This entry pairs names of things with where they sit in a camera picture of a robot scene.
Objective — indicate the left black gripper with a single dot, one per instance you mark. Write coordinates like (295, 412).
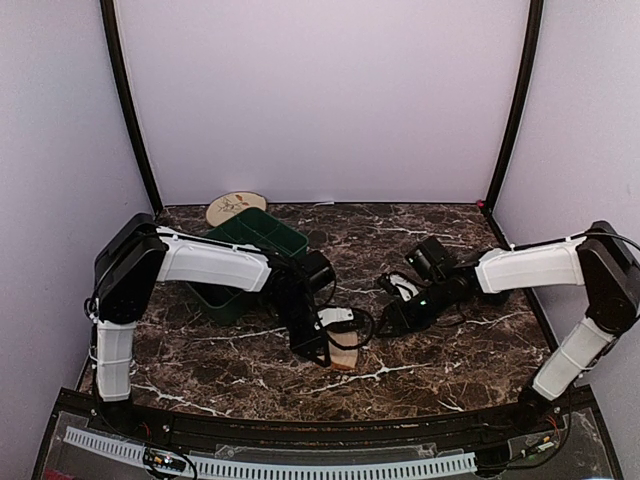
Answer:
(306, 346)

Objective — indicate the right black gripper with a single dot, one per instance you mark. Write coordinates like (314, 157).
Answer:
(402, 320)

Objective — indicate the beige striped sock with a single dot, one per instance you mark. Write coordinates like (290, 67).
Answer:
(341, 359)

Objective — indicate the green divided organizer tray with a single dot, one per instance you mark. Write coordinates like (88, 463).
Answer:
(226, 305)

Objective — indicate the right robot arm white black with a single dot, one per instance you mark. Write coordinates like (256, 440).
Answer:
(598, 259)

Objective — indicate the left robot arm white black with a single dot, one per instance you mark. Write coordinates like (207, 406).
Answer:
(143, 254)

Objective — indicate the dark blue mug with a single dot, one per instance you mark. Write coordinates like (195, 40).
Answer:
(498, 299)

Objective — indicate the beige floral plate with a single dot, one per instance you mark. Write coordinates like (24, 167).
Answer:
(231, 204)

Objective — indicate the small circuit board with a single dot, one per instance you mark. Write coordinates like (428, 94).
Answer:
(162, 461)

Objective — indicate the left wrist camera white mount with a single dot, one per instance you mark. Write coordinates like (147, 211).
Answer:
(337, 319)

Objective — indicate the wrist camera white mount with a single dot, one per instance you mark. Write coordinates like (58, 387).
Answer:
(399, 285)
(337, 319)

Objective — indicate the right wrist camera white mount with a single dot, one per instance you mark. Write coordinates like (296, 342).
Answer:
(399, 285)

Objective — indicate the white slotted cable duct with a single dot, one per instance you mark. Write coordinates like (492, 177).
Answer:
(276, 464)

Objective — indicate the black front table rail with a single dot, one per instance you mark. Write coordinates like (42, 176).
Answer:
(486, 426)

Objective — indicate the right black frame post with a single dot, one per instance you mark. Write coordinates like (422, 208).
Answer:
(521, 89)

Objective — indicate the black frame post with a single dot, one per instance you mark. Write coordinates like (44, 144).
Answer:
(126, 100)
(521, 89)

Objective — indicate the left black frame post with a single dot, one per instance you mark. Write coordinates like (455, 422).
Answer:
(126, 100)

